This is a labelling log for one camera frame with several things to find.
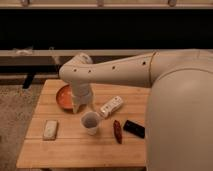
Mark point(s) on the dark red oblong object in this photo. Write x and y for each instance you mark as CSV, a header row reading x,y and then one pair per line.
x,y
117,131

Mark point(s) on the white sponge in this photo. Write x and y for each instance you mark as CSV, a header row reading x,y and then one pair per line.
x,y
50,130

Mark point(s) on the orange bowl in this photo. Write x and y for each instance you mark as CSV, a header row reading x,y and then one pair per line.
x,y
63,98

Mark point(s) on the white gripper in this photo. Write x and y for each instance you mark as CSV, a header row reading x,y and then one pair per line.
x,y
82,94

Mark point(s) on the wooden table board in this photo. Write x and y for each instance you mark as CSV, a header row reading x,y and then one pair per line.
x,y
73,147

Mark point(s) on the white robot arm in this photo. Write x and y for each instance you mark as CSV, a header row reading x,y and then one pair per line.
x,y
179,112

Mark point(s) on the white ceramic cup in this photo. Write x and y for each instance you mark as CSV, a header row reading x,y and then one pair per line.
x,y
90,121

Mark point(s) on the black rectangular device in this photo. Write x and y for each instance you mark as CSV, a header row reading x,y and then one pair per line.
x,y
134,128

